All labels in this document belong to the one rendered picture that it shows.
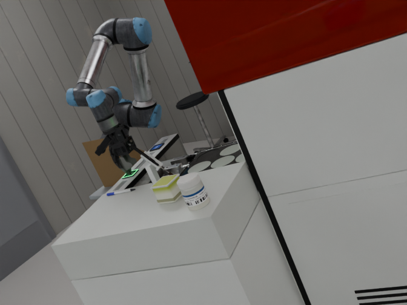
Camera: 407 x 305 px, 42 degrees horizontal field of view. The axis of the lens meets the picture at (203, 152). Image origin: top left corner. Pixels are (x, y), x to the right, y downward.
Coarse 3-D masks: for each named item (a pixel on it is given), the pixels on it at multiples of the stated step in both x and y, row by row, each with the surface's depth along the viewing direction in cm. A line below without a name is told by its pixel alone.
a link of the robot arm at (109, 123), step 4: (112, 116) 212; (104, 120) 213; (108, 120) 206; (112, 120) 207; (116, 120) 209; (100, 124) 207; (104, 124) 206; (108, 124) 206; (112, 124) 207; (116, 124) 208; (100, 128) 209; (104, 128) 207; (108, 128) 207; (112, 128) 207
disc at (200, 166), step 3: (201, 162) 215; (204, 162) 214; (207, 162) 212; (210, 162) 211; (195, 165) 215; (198, 165) 213; (201, 165) 212; (204, 165) 210; (207, 165) 209; (192, 168) 213; (195, 168) 211; (198, 168) 210; (201, 168) 209; (204, 168) 207; (189, 171) 211; (192, 171) 210; (195, 171) 208; (198, 171) 207
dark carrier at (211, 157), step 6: (234, 144) 219; (210, 150) 225; (216, 150) 222; (198, 156) 224; (204, 156) 221; (210, 156) 218; (216, 156) 214; (222, 156) 212; (234, 156) 206; (192, 162) 220; (198, 162) 217; (234, 162) 200; (210, 168) 204
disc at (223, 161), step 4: (228, 156) 209; (232, 156) 207; (216, 160) 210; (220, 160) 208; (224, 160) 206; (228, 160) 204; (232, 160) 203; (212, 164) 208; (216, 164) 206; (220, 164) 204; (224, 164) 202
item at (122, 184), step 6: (162, 138) 251; (168, 138) 246; (156, 144) 245; (156, 150) 236; (138, 162) 230; (144, 162) 227; (132, 168) 225; (138, 168) 223; (120, 180) 216; (126, 180) 214; (132, 180) 210; (114, 186) 211; (120, 186) 210; (126, 186) 206; (108, 192) 207
